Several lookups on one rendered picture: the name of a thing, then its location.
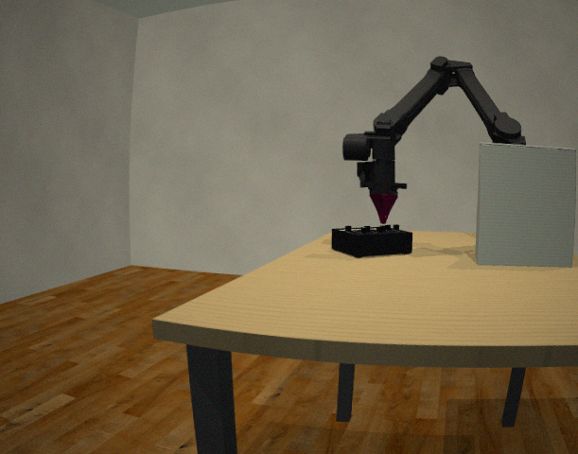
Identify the black lighting desk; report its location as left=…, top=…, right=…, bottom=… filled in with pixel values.
left=331, top=224, right=412, bottom=258

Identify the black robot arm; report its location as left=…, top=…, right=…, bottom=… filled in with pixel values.
left=342, top=56, right=526, bottom=183

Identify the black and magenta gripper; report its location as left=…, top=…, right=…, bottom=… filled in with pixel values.
left=360, top=161, right=407, bottom=224

